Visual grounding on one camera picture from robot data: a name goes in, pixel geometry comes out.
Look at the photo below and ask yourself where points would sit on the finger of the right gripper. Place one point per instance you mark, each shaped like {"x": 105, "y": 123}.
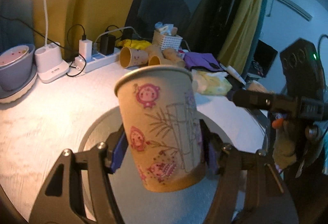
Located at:
{"x": 275, "y": 103}

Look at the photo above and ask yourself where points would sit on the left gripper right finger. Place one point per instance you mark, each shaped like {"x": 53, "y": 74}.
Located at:
{"x": 267, "y": 199}

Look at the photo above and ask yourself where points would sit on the purple bowl stack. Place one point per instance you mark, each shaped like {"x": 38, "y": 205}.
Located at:
{"x": 18, "y": 72}

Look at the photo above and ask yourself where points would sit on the plain brown cup lying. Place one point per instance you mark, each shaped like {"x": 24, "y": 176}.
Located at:
{"x": 156, "y": 60}

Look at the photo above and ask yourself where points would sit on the white power strip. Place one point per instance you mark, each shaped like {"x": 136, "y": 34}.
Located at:
{"x": 97, "y": 61}

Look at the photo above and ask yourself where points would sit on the brown floral cup right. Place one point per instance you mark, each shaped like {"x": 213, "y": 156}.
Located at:
{"x": 173, "y": 55}

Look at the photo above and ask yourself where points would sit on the yellow curtain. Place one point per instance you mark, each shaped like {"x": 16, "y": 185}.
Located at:
{"x": 240, "y": 16}

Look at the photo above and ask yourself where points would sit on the yellow tissue pack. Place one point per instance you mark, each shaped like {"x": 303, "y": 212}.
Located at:
{"x": 212, "y": 84}

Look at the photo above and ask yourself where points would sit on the black power adapter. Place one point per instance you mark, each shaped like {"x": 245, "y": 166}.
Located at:
{"x": 107, "y": 44}

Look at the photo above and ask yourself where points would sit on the brown cup back middle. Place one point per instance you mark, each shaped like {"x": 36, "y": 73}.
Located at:
{"x": 154, "y": 51}

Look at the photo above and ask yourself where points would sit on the white plastic basket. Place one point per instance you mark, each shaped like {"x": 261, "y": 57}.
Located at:
{"x": 166, "y": 41}

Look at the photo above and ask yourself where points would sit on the purple cloth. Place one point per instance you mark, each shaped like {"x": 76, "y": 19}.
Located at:
{"x": 204, "y": 61}

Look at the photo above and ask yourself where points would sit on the round grey mat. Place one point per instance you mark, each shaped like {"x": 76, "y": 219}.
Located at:
{"x": 153, "y": 167}

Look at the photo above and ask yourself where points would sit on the brown patterned paper cup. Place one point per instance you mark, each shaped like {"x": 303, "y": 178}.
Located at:
{"x": 158, "y": 108}

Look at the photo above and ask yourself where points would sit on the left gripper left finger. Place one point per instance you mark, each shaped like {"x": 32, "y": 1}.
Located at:
{"x": 60, "y": 199}

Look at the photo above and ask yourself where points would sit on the white air conditioner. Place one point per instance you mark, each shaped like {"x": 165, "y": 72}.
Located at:
{"x": 296, "y": 8}

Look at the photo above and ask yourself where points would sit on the yellow plastic bag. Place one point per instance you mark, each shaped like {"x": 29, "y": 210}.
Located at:
{"x": 134, "y": 44}

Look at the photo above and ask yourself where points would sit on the white tablecloth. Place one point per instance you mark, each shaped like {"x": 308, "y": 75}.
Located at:
{"x": 52, "y": 117}

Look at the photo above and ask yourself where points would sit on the brown floral cup lying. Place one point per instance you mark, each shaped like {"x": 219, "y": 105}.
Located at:
{"x": 130, "y": 57}

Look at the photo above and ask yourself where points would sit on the white USB charger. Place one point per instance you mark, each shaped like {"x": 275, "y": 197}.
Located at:
{"x": 85, "y": 49}

